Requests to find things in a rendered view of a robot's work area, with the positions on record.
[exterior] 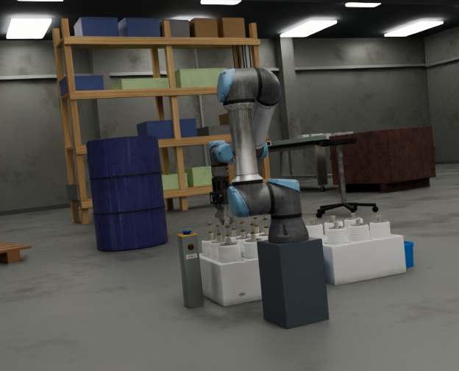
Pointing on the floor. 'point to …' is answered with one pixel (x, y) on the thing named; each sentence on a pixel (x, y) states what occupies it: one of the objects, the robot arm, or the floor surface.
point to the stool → (342, 179)
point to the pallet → (3, 251)
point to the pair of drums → (126, 193)
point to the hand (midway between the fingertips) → (227, 221)
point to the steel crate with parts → (386, 160)
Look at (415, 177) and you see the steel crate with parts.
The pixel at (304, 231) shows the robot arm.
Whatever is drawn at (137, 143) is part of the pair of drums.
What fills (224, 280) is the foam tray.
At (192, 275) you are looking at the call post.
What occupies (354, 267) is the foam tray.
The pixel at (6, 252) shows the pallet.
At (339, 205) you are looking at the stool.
